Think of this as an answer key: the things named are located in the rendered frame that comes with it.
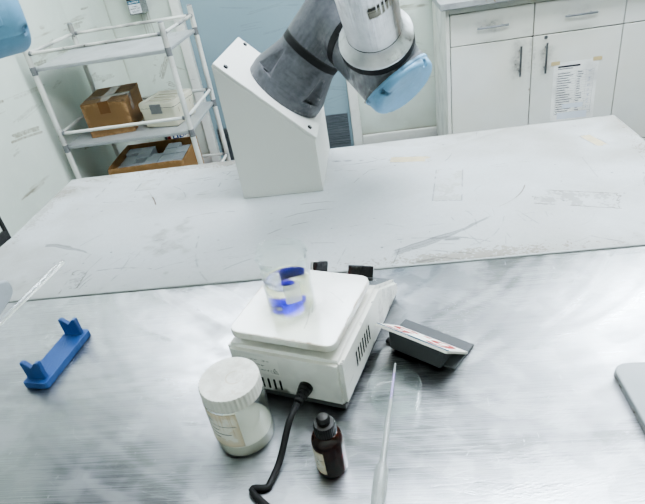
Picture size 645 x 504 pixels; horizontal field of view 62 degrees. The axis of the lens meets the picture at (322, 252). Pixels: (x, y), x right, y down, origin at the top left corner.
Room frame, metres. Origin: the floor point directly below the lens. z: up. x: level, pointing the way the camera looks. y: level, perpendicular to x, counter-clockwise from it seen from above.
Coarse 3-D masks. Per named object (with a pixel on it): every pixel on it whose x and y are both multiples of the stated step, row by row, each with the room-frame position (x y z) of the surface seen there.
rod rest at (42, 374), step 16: (64, 320) 0.59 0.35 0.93; (64, 336) 0.59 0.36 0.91; (80, 336) 0.58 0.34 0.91; (48, 352) 0.56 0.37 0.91; (64, 352) 0.55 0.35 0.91; (32, 368) 0.51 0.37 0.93; (48, 368) 0.53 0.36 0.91; (64, 368) 0.53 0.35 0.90; (32, 384) 0.50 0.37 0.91; (48, 384) 0.50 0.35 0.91
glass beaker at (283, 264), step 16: (272, 240) 0.49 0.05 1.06; (288, 240) 0.48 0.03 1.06; (256, 256) 0.45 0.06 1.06; (272, 256) 0.48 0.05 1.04; (288, 256) 0.48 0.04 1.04; (304, 256) 0.45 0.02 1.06; (272, 272) 0.44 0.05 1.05; (288, 272) 0.44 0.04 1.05; (304, 272) 0.45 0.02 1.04; (272, 288) 0.44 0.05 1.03; (288, 288) 0.44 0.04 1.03; (304, 288) 0.44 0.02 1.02; (272, 304) 0.44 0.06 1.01; (288, 304) 0.44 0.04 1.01; (304, 304) 0.44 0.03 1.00; (288, 320) 0.44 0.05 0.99
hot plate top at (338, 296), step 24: (336, 288) 0.48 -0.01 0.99; (360, 288) 0.47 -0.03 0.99; (264, 312) 0.46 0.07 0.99; (312, 312) 0.45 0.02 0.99; (336, 312) 0.44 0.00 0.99; (240, 336) 0.43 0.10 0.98; (264, 336) 0.42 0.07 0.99; (288, 336) 0.41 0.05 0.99; (312, 336) 0.41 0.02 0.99; (336, 336) 0.40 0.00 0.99
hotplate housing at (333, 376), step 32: (384, 288) 0.51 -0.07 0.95; (352, 320) 0.44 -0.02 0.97; (384, 320) 0.51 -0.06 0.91; (256, 352) 0.43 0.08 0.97; (288, 352) 0.41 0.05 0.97; (320, 352) 0.40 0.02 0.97; (352, 352) 0.41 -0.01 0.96; (288, 384) 0.41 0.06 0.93; (320, 384) 0.39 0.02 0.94; (352, 384) 0.40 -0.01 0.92
